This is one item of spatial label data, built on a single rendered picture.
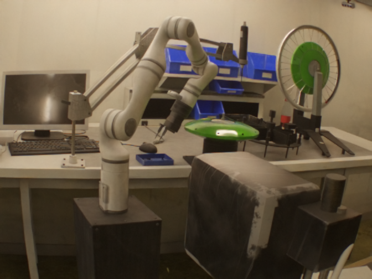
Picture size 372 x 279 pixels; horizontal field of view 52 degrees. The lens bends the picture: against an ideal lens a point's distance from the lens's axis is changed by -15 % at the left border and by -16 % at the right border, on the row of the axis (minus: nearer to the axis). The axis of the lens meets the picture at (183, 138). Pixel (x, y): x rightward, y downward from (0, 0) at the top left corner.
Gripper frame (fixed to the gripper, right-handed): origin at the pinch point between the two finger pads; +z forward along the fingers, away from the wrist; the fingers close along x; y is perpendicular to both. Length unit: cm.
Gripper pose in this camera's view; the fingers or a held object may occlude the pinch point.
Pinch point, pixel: (156, 139)
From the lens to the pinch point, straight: 179.2
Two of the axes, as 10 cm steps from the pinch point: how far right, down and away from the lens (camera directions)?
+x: -3.4, -2.3, 9.1
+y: 7.9, 4.5, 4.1
